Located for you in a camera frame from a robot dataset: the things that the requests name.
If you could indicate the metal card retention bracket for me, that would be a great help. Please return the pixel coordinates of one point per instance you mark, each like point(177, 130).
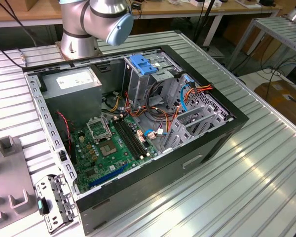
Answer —
point(64, 197)

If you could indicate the black RAM slot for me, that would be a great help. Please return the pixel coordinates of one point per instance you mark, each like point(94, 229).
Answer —
point(132, 138)
point(135, 137)
point(129, 139)
point(126, 140)

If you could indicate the green motherboard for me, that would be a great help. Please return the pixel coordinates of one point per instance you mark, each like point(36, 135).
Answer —
point(118, 158)

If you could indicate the metal slat side table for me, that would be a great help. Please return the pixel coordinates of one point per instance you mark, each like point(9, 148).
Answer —
point(273, 27)

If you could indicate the grey power supply unit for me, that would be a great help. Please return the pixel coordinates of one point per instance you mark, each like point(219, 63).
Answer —
point(71, 103)

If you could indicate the black open PC case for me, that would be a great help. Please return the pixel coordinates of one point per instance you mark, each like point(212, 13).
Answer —
point(150, 177)

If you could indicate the blue plastic drive latch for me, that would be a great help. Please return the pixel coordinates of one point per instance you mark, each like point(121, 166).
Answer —
point(141, 65)

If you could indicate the black tripod stand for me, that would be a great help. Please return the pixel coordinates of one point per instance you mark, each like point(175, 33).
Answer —
point(207, 14)

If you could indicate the grey metal disk bay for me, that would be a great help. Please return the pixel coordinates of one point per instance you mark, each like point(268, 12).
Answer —
point(180, 126)

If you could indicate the wooden desk with white legs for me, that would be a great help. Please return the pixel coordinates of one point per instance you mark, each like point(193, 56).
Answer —
point(14, 12)

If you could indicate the brown boxes under side table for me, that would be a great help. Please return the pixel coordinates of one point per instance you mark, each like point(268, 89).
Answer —
point(261, 47)

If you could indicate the grey optical drive cage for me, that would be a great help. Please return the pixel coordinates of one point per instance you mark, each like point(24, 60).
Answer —
point(138, 86)

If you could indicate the large brown cardboard box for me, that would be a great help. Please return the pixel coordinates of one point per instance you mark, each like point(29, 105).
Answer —
point(278, 98)

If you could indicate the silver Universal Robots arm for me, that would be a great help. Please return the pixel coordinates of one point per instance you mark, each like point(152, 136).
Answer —
point(76, 42)

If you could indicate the grey parts rack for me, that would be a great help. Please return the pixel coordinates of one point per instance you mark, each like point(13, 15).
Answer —
point(7, 172)

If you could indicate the CPU socket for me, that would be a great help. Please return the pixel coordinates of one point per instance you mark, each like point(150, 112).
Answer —
point(108, 148)

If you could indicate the blue expansion slot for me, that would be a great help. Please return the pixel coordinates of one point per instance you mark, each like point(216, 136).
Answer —
point(108, 175)

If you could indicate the black chipset chip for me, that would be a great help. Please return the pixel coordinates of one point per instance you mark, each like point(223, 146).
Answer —
point(90, 172)

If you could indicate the black latch with teal tab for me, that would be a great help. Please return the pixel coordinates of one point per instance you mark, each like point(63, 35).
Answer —
point(40, 205)

